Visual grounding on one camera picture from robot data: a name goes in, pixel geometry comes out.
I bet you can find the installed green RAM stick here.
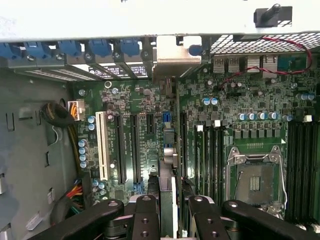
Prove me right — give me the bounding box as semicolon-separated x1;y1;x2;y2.
194;124;206;201

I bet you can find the CPU socket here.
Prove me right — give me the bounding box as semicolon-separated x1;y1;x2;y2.
226;146;288;210

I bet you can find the white expansion slot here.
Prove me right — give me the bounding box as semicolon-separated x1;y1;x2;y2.
95;111;110;181

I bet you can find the green motherboard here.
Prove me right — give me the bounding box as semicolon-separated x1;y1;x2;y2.
71;56;320;240

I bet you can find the white power connector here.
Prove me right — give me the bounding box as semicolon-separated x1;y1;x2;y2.
67;99;86;123

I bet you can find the dark grey open PC case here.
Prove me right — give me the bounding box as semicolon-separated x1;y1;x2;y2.
0;0;320;240

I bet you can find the small blue slot latch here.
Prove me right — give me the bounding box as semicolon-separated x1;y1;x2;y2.
189;44;202;56

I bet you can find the black case knob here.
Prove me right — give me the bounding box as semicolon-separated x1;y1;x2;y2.
253;3;293;29

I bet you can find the coloured power wire bundle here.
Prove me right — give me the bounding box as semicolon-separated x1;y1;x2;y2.
51;178;86;223

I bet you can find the black sleeved power cable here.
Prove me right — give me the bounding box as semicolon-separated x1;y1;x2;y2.
41;102;86;176

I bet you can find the red and black wire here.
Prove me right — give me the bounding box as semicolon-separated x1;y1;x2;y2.
216;36;313;91

